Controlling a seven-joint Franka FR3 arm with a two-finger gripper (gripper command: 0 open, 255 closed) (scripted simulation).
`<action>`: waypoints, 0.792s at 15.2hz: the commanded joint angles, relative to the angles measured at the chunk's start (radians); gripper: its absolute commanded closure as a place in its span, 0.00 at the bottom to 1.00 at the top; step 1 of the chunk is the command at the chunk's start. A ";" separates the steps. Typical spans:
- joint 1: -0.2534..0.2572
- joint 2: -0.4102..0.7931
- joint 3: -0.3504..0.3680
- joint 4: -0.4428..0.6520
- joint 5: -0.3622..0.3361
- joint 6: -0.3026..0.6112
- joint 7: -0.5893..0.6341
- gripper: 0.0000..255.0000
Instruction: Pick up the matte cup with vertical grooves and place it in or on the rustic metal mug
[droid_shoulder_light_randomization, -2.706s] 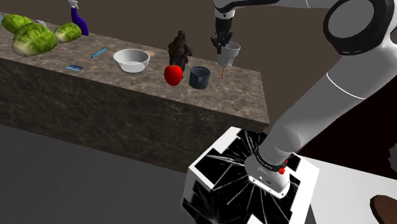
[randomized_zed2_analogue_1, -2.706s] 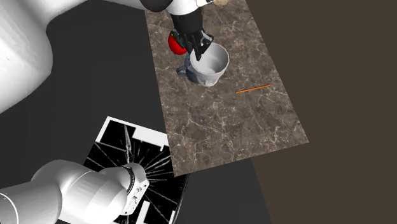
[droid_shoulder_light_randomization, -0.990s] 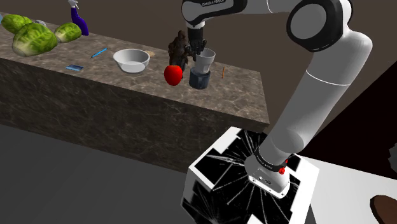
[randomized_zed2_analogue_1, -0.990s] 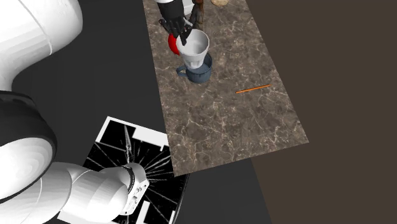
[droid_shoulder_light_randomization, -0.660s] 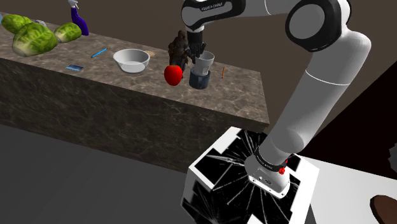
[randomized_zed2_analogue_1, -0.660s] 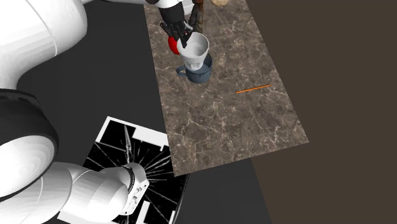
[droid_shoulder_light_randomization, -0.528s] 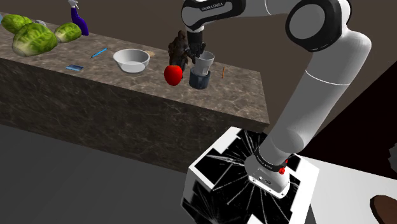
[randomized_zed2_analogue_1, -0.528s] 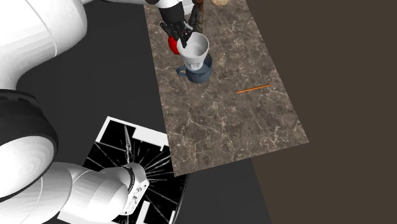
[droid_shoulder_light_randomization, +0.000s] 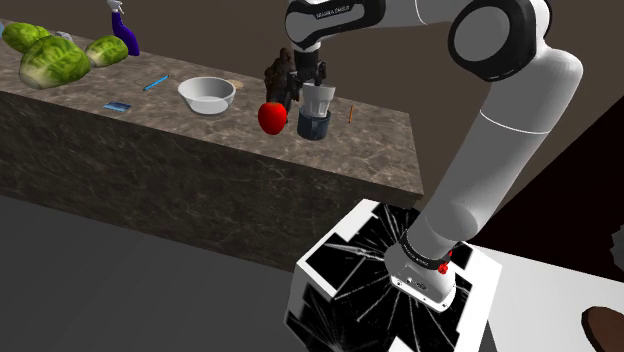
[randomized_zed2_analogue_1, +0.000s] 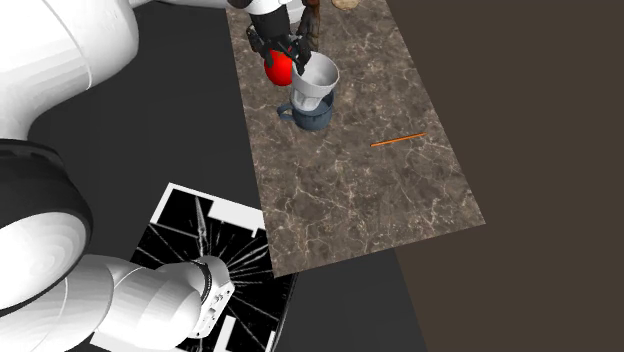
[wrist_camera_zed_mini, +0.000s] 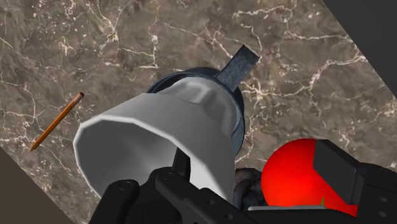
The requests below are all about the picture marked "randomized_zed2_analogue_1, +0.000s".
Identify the red ball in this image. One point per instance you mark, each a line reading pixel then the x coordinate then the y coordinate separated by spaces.
pixel 279 68

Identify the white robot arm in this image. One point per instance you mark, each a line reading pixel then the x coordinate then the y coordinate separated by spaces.
pixel 53 58

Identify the orange pencil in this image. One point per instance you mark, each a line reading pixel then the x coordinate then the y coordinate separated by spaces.
pixel 397 140

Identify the tan round bread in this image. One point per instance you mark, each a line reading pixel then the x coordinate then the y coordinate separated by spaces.
pixel 345 3

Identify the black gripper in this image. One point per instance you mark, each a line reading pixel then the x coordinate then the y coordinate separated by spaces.
pixel 269 25

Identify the white ribbed cup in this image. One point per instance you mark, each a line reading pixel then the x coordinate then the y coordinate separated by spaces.
pixel 317 80

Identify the blue mug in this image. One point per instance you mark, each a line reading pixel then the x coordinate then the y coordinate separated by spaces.
pixel 314 117

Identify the dark brown figure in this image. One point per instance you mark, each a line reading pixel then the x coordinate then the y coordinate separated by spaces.
pixel 310 24

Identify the black white patterned robot stand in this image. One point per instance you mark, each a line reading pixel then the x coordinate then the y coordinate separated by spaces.
pixel 175 229

